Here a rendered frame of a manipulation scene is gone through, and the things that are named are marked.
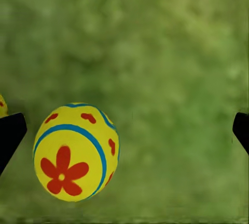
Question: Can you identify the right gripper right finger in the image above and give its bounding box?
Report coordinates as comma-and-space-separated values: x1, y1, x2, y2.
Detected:
232, 112, 249, 154

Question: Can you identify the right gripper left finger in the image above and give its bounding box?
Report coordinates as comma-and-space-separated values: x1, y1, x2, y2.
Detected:
0, 113, 27, 175

